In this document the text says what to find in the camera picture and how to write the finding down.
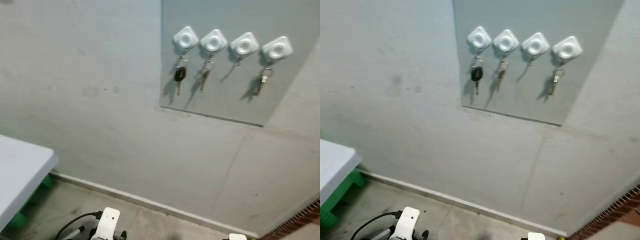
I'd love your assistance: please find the white baseboard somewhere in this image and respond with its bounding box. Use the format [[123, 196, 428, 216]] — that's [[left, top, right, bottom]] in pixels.
[[357, 169, 569, 238], [49, 171, 261, 239]]

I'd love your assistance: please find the white table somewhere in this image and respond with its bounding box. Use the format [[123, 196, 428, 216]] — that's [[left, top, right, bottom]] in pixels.
[[0, 134, 59, 232], [320, 138, 362, 206]]

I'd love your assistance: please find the black-headed car key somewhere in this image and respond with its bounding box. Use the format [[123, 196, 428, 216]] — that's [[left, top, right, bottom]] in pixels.
[[470, 55, 485, 96], [174, 56, 188, 97]]

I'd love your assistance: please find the single silver key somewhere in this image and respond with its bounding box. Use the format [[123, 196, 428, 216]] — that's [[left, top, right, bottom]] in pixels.
[[495, 60, 510, 94], [199, 60, 215, 93]]

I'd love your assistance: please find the silver key bunch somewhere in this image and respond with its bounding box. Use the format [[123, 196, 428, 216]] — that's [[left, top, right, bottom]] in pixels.
[[549, 67, 566, 97], [253, 67, 275, 97]]

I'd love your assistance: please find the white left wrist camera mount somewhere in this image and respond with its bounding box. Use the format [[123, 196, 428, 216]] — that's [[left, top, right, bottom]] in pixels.
[[91, 207, 121, 240], [389, 206, 421, 240]]

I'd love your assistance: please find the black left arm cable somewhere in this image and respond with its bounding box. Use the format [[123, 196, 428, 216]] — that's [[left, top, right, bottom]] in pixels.
[[55, 212, 104, 240], [349, 211, 403, 240]]

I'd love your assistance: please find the red brick tiled wall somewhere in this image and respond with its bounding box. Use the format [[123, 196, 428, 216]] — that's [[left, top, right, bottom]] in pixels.
[[566, 184, 640, 240], [259, 198, 321, 240]]

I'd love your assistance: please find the white square wall hook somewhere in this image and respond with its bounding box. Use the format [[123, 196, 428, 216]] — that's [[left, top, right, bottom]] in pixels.
[[551, 35, 584, 63], [229, 32, 260, 59], [261, 35, 294, 63], [521, 32, 551, 59], [466, 25, 493, 53], [493, 28, 520, 55], [172, 26, 200, 53], [199, 29, 229, 55]]

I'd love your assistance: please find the grey wall panel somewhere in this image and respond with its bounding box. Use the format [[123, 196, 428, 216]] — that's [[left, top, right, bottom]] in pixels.
[[159, 0, 321, 128], [452, 0, 626, 127]]

